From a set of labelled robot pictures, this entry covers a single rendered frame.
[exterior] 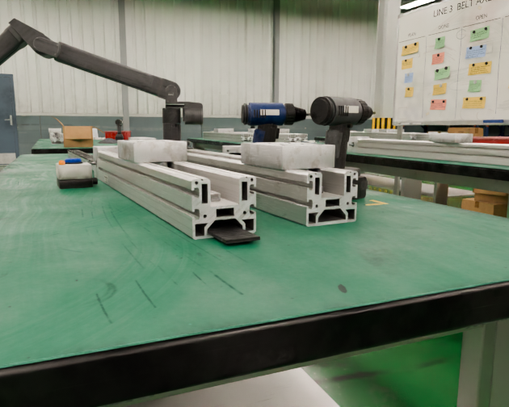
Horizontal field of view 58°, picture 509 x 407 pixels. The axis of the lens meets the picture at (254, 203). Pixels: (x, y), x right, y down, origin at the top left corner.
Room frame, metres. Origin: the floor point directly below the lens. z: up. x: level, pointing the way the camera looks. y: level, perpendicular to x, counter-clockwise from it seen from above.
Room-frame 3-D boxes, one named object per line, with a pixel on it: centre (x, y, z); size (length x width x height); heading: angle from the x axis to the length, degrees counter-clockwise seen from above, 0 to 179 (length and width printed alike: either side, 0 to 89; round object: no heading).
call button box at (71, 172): (1.20, 0.46, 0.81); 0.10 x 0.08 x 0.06; 117
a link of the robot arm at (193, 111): (1.50, 0.22, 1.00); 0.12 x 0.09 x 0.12; 101
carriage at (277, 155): (0.88, -0.06, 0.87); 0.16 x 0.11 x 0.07; 27
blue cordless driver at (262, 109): (1.26, -0.06, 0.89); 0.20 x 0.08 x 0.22; 99
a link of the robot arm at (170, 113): (1.49, 0.26, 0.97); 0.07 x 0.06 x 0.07; 101
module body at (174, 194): (1.01, 0.23, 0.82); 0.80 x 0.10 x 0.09; 27
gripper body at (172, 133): (1.49, 0.26, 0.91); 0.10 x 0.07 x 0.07; 117
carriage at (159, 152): (1.01, 0.23, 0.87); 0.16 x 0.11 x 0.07; 27
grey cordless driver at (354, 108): (1.03, -0.20, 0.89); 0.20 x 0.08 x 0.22; 132
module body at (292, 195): (1.10, 0.06, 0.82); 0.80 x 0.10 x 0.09; 27
